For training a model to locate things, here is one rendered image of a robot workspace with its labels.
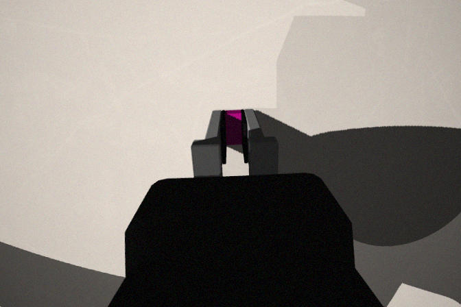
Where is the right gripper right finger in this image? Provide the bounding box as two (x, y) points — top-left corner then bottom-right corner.
(241, 109), (279, 175)

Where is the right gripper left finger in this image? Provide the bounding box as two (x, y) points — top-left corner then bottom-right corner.
(191, 110), (226, 177)

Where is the magenta rectangular block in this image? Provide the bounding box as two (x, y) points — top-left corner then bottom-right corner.
(225, 110), (242, 145)

